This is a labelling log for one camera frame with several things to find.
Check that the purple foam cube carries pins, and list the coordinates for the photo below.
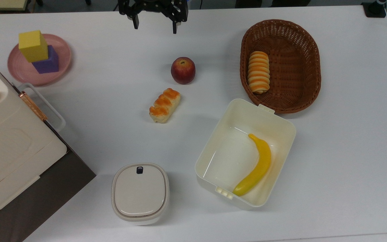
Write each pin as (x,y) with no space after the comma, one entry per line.
(47,61)

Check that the small white lidded bin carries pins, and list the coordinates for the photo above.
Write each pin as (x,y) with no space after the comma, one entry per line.
(140,193)

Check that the large cream cooler box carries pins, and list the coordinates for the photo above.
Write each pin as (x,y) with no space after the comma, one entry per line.
(8,148)

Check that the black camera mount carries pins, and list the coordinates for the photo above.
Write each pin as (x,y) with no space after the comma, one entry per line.
(374,8)

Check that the white plastic storage box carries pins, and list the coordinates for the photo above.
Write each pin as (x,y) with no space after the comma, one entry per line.
(227,158)

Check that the yellow foam cube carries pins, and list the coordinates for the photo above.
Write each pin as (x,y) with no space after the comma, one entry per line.
(33,45)

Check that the striped orange bread roll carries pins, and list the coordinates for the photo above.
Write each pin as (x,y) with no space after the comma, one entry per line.
(258,72)

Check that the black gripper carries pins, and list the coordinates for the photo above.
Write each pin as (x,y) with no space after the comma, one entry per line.
(153,6)

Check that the copper latch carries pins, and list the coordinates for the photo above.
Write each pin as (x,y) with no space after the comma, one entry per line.
(33,105)

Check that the red apple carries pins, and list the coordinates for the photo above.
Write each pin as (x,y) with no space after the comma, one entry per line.
(183,70)

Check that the pale yellow board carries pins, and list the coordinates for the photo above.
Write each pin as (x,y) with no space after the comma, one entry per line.
(2,4)

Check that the pink plate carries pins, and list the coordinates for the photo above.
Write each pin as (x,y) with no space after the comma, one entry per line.
(18,69)

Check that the brown wicker basket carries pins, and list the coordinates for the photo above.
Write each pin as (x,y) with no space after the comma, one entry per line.
(294,80)

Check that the glazed bread loaf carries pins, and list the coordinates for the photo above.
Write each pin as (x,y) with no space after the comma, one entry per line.
(164,105)

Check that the yellow banana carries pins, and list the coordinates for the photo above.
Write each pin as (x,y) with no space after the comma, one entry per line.
(259,166)

